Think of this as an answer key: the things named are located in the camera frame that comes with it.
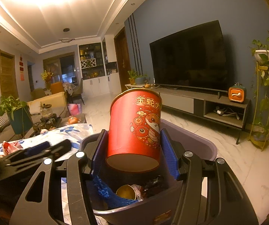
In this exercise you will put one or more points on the yellow flowers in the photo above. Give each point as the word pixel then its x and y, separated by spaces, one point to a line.
pixel 46 76

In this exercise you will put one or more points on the red plastic bag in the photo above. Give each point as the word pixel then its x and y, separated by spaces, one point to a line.
pixel 12 146

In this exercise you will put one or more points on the small orange teapot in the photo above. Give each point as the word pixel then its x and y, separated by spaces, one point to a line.
pixel 147 84

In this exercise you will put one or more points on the red paper cup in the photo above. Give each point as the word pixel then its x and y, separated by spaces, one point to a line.
pixel 134 140

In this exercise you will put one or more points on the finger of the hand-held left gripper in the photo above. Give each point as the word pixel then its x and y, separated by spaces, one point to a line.
pixel 36 148
pixel 59 148

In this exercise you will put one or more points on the orange figurine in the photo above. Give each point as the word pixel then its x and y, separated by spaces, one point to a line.
pixel 72 120

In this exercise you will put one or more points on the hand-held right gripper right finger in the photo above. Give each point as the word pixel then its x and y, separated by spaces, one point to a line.
pixel 170 154

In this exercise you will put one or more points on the dark coffee table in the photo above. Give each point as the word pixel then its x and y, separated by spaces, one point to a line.
pixel 64 121

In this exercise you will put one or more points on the purple plastic bin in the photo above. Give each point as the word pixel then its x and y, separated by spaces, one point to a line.
pixel 136 212

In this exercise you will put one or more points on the blue foam net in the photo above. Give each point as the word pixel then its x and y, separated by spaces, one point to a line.
pixel 120 202

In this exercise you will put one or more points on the plant in blue-grey pot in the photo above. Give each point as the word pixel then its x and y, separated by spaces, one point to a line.
pixel 141 80

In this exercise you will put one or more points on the potted plant in teal pot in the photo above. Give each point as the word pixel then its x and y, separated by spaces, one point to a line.
pixel 19 119

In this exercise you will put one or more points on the orange chair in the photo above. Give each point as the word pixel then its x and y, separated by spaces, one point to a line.
pixel 57 88

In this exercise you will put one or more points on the orange retro box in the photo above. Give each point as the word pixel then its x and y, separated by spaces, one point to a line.
pixel 237 93

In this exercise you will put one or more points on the light wooden door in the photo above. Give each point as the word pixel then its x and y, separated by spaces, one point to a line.
pixel 8 75

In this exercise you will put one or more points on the yellow sofa section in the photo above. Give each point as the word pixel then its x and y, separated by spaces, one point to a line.
pixel 54 102

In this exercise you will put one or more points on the small pink figurine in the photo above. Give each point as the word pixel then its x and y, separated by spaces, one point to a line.
pixel 44 131

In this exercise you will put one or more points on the black plastic bag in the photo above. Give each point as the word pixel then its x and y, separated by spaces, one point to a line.
pixel 155 185

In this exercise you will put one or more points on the white folding table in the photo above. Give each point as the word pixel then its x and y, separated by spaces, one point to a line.
pixel 129 86

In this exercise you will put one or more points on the dark wooden door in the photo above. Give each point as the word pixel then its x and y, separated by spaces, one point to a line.
pixel 122 61

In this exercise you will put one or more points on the pink bag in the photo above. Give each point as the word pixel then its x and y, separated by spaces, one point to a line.
pixel 74 110

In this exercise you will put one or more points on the black television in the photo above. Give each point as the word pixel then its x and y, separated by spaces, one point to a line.
pixel 188 58

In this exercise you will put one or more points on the grey sofa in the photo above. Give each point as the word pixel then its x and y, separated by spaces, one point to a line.
pixel 3 133

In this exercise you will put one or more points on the grey TV cabinet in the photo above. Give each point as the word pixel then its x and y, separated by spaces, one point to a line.
pixel 178 99

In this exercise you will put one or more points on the red wall hanging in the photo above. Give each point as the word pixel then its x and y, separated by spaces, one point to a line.
pixel 22 68

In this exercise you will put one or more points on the grey chair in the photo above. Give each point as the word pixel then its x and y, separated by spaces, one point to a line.
pixel 78 91

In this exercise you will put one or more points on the round gold tin can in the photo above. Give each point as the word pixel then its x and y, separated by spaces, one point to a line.
pixel 125 192

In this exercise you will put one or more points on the white display cabinet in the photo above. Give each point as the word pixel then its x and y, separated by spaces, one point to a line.
pixel 94 86

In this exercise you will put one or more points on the trailing plant in white pot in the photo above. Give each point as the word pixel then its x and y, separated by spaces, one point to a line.
pixel 264 56

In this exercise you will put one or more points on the glass teapot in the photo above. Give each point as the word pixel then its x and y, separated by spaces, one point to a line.
pixel 46 111

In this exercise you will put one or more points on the blue floral blanket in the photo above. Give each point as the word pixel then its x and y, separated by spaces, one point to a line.
pixel 78 133

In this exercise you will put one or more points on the ceiling lamp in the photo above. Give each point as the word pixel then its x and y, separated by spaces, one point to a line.
pixel 66 39

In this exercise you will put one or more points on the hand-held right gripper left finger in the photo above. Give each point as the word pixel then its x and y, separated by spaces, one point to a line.
pixel 99 154

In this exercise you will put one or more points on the plant in orange pot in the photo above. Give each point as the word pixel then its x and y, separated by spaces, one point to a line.
pixel 132 79

